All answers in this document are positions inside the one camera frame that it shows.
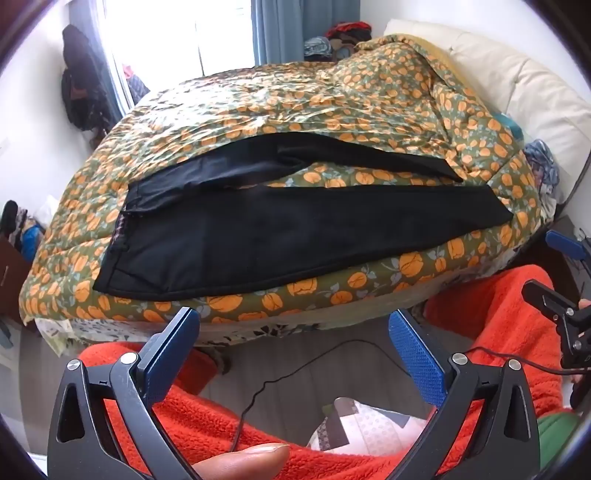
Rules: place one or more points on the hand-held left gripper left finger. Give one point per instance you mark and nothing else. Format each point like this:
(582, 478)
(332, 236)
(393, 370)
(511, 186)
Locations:
(173, 350)

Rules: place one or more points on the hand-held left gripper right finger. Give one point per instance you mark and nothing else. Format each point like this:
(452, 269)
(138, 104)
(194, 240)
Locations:
(415, 355)

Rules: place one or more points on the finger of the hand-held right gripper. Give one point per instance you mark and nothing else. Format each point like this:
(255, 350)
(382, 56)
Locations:
(549, 297)
(561, 241)

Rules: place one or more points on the black pants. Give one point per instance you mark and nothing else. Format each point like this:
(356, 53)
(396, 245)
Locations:
(277, 230)

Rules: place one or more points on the person's left hand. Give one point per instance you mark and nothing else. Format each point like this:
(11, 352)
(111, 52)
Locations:
(244, 461)

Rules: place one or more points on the dark wooden nightstand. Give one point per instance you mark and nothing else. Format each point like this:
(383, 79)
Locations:
(563, 272)

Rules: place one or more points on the blue grey crumpled clothes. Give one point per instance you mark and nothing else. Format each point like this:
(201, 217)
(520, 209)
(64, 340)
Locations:
(545, 170)

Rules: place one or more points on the orange fleece robe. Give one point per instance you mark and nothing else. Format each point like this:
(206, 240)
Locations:
(184, 424)

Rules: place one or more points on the leaf print bed sheet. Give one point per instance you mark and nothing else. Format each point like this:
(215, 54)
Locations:
(92, 330)

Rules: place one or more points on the green fabric piece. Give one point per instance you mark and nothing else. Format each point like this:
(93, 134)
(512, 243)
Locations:
(558, 436)

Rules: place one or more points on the cream pillow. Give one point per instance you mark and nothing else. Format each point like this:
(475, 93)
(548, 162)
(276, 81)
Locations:
(531, 83)

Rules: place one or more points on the dark wooden cabinet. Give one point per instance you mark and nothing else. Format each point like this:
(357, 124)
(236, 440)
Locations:
(11, 277)

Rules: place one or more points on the blue bag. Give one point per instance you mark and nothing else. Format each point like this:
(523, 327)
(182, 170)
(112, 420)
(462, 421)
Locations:
(32, 240)

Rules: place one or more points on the blue curtain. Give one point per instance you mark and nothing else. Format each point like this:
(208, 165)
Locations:
(300, 27)
(117, 87)

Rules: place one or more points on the green orange floral quilt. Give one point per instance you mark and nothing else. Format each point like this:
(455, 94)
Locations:
(323, 101)

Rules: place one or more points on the clothes heap by window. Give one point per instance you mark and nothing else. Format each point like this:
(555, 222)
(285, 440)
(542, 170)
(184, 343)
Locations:
(136, 83)

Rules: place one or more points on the black hanging jacket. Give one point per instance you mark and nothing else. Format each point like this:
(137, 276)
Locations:
(83, 83)

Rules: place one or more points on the red and dark clothes pile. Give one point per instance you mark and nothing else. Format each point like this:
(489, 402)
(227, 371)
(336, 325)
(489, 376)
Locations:
(348, 32)

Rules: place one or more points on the grey blue crumpled cloth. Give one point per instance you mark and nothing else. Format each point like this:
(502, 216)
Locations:
(317, 47)

